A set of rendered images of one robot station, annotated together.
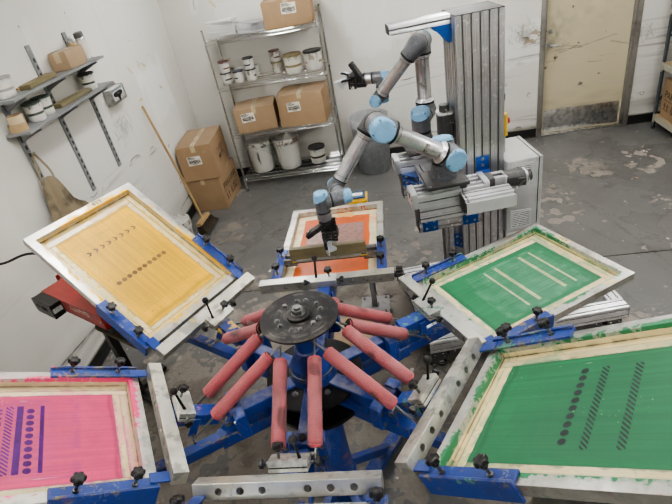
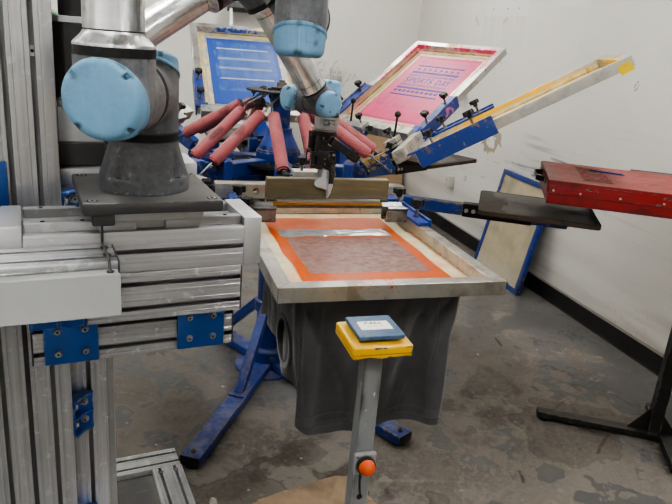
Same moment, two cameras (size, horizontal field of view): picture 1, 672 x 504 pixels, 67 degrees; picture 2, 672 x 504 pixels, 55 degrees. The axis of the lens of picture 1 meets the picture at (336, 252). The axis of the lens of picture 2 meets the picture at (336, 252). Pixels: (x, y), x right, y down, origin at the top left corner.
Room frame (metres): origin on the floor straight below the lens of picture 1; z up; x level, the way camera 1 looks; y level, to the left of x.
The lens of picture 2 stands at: (4.10, -0.88, 1.53)
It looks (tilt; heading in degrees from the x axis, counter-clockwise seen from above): 18 degrees down; 152
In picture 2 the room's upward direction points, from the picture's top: 5 degrees clockwise
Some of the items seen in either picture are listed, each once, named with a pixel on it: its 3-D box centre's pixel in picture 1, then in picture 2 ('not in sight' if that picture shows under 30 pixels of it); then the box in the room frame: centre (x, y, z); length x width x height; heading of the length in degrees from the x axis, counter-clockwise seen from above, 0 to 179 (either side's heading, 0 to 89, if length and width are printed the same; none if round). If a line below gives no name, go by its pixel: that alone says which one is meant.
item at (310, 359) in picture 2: not in sight; (374, 360); (2.80, -0.05, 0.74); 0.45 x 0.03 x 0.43; 80
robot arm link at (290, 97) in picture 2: (340, 196); (303, 98); (2.29, -0.08, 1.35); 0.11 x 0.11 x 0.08; 6
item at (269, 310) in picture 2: not in sight; (288, 309); (2.53, -0.19, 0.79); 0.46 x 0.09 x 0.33; 170
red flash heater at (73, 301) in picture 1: (107, 284); (622, 189); (2.38, 1.27, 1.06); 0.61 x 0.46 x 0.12; 50
